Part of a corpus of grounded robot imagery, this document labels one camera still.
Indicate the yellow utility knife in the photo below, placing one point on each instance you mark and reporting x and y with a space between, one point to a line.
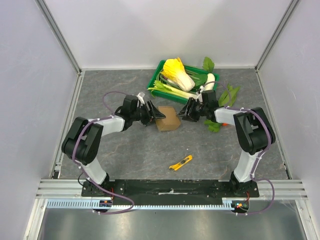
180 164

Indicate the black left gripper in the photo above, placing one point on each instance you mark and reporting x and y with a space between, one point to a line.
149 119

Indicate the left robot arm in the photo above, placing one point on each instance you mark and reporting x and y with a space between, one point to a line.
83 139

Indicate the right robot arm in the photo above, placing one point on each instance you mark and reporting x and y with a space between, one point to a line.
254 133

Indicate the brown cardboard express box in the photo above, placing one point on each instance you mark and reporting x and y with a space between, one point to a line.
171 122

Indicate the celery stalk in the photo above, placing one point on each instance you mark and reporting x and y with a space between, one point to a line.
167 89

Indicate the green long beans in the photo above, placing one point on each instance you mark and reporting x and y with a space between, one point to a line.
160 77

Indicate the yellow napa cabbage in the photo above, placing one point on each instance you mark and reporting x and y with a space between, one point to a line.
174 70

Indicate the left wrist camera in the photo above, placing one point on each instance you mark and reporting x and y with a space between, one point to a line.
140 97

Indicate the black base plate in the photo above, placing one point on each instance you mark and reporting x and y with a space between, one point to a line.
156 187

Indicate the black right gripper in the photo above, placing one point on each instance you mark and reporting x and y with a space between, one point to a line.
194 111

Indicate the white radish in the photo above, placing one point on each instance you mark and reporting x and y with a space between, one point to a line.
210 82

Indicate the dark green leaf vegetable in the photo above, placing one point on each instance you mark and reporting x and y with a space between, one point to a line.
199 79

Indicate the green plastic tray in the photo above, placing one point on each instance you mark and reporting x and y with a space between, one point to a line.
207 67

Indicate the green leafy lettuce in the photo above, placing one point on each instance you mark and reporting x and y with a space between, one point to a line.
229 96

